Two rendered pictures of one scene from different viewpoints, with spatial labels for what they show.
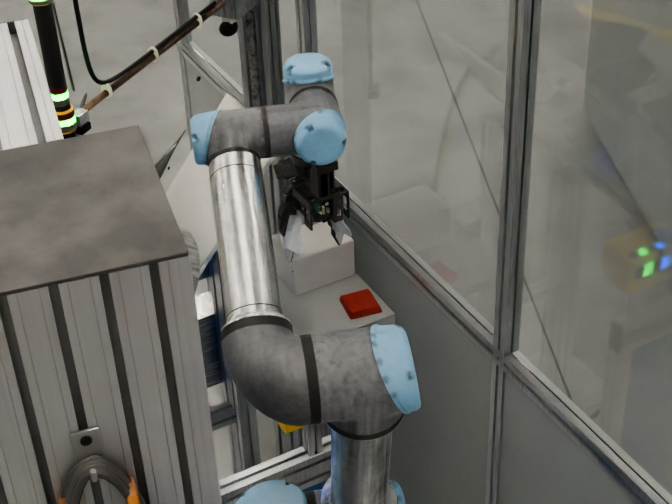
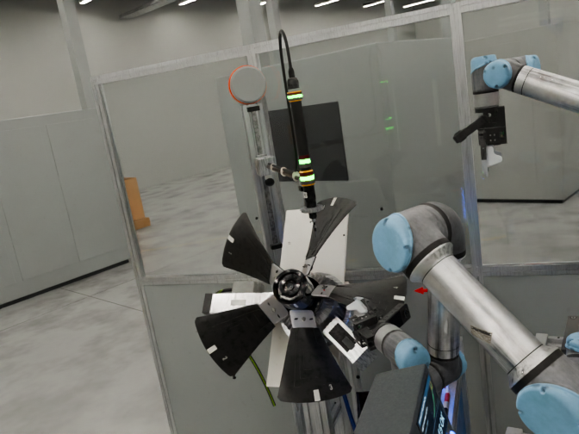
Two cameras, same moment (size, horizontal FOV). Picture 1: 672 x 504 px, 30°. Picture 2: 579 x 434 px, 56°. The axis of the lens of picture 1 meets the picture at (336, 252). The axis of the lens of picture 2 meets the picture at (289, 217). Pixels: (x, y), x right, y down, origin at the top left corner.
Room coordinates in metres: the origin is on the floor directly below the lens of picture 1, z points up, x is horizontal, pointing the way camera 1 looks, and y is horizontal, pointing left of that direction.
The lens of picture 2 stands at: (0.80, 1.63, 1.80)
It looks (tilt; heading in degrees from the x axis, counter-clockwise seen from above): 12 degrees down; 319
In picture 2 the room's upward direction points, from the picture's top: 9 degrees counter-clockwise
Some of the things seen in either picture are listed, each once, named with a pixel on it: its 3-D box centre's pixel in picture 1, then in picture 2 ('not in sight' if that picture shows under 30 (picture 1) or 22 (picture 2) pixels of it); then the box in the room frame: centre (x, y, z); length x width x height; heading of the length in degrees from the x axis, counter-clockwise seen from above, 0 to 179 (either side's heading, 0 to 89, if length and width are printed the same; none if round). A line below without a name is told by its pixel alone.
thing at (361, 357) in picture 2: not in sight; (349, 344); (1.98, 0.44, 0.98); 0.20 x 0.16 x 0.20; 117
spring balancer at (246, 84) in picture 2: not in sight; (247, 84); (2.65, 0.16, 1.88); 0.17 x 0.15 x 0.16; 27
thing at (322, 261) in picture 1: (309, 252); not in sight; (2.45, 0.06, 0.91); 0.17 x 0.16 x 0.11; 117
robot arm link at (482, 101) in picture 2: not in sight; (486, 100); (1.66, 0.03, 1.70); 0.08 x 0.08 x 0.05
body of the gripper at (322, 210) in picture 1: (316, 183); (490, 126); (1.65, 0.03, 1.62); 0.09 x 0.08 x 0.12; 27
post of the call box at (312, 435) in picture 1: (311, 428); not in sight; (1.83, 0.07, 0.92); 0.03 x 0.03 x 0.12; 27
